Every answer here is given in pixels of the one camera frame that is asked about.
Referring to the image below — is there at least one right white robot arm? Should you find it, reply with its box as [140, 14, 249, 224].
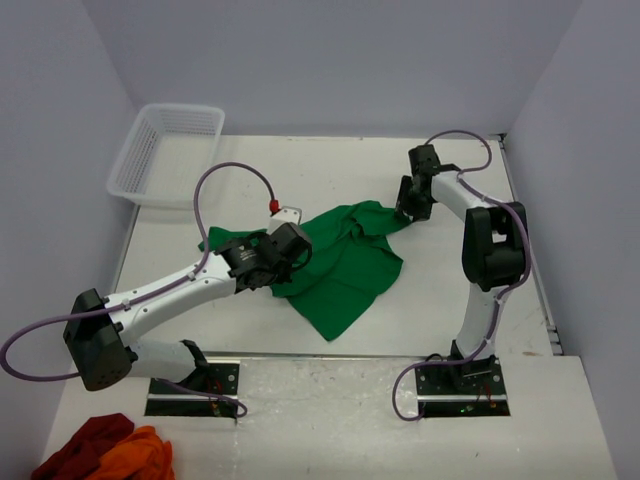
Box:
[396, 144, 532, 393]

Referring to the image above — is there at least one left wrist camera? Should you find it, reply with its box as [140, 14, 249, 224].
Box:
[267, 206, 302, 234]

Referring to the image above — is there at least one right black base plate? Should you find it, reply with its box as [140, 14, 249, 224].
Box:
[415, 356, 510, 419]

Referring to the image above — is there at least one white plastic basket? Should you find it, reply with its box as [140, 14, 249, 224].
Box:
[106, 103, 225, 210]

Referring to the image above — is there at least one dark red t shirt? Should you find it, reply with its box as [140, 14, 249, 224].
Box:
[30, 413, 134, 480]

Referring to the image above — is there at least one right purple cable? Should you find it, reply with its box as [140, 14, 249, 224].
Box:
[392, 129, 529, 422]

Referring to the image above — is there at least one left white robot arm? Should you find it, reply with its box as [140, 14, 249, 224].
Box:
[63, 222, 312, 393]

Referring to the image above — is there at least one orange t shirt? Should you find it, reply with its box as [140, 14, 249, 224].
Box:
[88, 426, 176, 479]

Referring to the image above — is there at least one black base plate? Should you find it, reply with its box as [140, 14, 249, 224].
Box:
[415, 356, 510, 419]
[144, 362, 240, 418]

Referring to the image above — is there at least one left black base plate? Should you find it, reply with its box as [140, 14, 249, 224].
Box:
[144, 362, 240, 418]

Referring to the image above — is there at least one green t shirt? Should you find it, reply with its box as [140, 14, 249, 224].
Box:
[195, 199, 412, 343]

